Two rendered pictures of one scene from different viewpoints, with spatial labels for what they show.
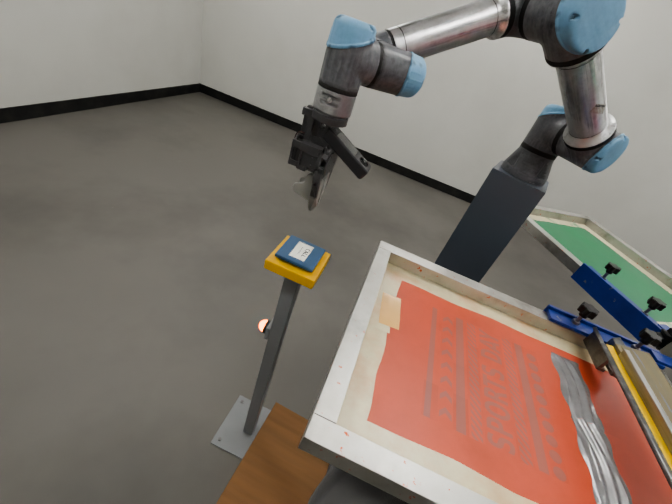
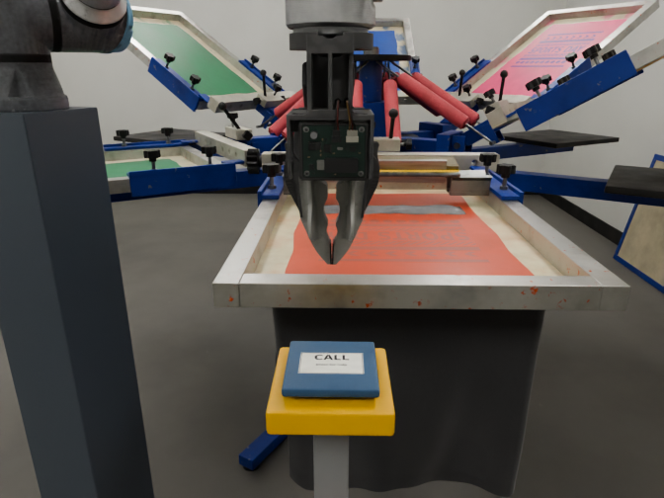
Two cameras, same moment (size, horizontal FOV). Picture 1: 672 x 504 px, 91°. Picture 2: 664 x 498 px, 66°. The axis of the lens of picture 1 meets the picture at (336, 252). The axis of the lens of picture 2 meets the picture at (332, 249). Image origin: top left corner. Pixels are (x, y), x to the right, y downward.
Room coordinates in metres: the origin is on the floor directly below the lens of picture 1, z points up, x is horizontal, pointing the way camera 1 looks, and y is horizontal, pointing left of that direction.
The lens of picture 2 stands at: (0.70, 0.57, 1.28)
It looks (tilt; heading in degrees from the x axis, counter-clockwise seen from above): 19 degrees down; 265
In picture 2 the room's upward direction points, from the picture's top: straight up
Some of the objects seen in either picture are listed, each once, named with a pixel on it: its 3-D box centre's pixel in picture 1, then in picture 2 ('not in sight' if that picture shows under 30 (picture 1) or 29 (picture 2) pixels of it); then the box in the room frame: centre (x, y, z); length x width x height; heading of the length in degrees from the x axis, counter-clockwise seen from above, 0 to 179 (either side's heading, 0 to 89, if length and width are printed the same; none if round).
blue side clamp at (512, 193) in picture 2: not in sight; (493, 192); (0.18, -0.68, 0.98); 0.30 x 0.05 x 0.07; 84
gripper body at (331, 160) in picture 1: (319, 142); (331, 108); (0.66, 0.11, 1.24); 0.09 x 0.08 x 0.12; 84
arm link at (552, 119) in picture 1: (555, 128); (13, 15); (1.19, -0.51, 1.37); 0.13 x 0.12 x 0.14; 32
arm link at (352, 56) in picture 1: (348, 56); not in sight; (0.66, 0.10, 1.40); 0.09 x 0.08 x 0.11; 122
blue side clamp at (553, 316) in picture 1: (596, 341); (276, 191); (0.73, -0.74, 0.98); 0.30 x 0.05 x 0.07; 84
